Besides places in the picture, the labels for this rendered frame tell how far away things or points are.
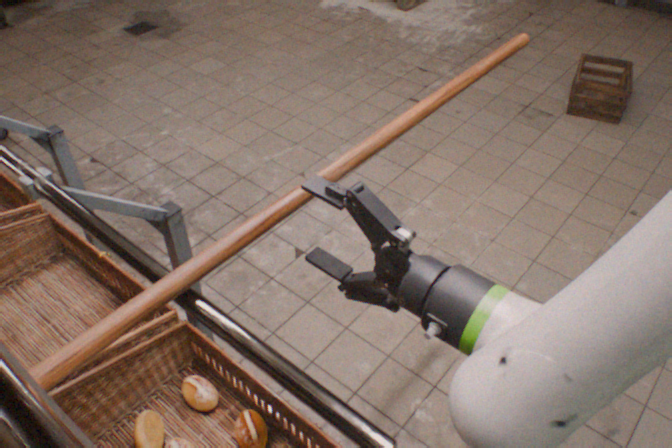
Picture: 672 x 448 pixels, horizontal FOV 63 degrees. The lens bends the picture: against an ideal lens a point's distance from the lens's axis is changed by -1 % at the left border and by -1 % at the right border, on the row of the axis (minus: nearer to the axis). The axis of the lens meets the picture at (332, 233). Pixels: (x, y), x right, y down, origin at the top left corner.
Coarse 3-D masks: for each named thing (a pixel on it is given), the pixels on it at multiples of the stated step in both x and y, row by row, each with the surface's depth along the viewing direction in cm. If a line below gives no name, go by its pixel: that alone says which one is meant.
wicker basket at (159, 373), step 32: (128, 352) 112; (160, 352) 121; (192, 352) 130; (224, 352) 117; (64, 384) 103; (96, 384) 109; (128, 384) 117; (160, 384) 126; (224, 384) 127; (256, 384) 111; (96, 416) 113; (128, 416) 121; (160, 416) 121; (192, 416) 121; (224, 416) 121; (288, 416) 110
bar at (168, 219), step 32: (32, 128) 134; (0, 160) 94; (64, 160) 144; (32, 192) 89; (64, 192) 86; (96, 224) 80; (160, 224) 117; (128, 256) 76; (192, 256) 127; (192, 288) 72; (192, 320) 140; (224, 320) 68; (256, 352) 64; (288, 384) 62; (320, 384) 62; (320, 416) 60; (352, 416) 58
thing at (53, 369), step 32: (480, 64) 112; (448, 96) 104; (384, 128) 94; (352, 160) 88; (288, 192) 81; (256, 224) 76; (224, 256) 73; (160, 288) 67; (128, 320) 64; (64, 352) 60; (96, 352) 62
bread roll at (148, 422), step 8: (144, 416) 115; (152, 416) 116; (136, 424) 114; (144, 424) 113; (152, 424) 115; (160, 424) 116; (136, 432) 112; (144, 432) 112; (152, 432) 113; (160, 432) 115; (136, 440) 112; (144, 440) 111; (152, 440) 112; (160, 440) 113
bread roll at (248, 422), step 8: (240, 416) 116; (248, 416) 115; (256, 416) 116; (240, 424) 115; (248, 424) 114; (256, 424) 114; (264, 424) 116; (240, 432) 114; (248, 432) 113; (256, 432) 113; (264, 432) 115; (240, 440) 114; (248, 440) 112; (256, 440) 113; (264, 440) 114
